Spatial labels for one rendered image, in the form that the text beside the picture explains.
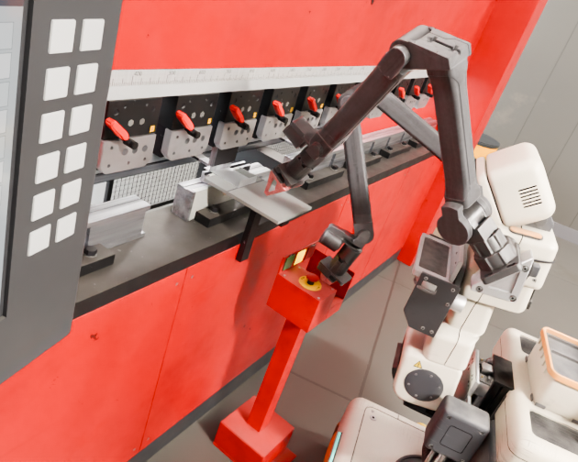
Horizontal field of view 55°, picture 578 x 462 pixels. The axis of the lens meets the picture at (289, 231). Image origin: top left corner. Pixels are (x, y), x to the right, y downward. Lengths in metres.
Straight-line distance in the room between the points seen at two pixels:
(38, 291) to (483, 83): 3.18
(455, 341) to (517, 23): 2.31
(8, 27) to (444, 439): 1.40
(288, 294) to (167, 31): 0.83
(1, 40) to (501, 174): 1.12
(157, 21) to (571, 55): 4.58
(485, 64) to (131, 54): 2.61
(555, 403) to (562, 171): 4.17
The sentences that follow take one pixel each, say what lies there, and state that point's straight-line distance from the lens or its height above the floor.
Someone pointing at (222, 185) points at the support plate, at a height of 1.00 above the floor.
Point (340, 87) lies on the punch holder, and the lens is 2.01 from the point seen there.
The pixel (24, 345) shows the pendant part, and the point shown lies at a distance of 0.54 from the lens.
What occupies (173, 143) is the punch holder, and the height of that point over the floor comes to 1.14.
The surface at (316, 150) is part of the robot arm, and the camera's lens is 1.37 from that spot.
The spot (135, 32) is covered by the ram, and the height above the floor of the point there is 1.40.
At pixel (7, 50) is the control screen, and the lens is 0.39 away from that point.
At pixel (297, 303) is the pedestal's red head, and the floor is 0.73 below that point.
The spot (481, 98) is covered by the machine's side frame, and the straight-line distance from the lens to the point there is 3.51.
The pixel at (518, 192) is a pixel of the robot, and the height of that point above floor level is 1.31.
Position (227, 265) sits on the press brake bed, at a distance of 1.65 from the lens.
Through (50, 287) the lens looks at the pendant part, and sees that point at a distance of 0.52.
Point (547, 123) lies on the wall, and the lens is 5.52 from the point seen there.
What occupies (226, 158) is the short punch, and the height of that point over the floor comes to 1.04.
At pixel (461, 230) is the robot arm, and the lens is 1.21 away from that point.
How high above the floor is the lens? 1.64
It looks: 27 degrees down
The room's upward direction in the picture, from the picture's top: 19 degrees clockwise
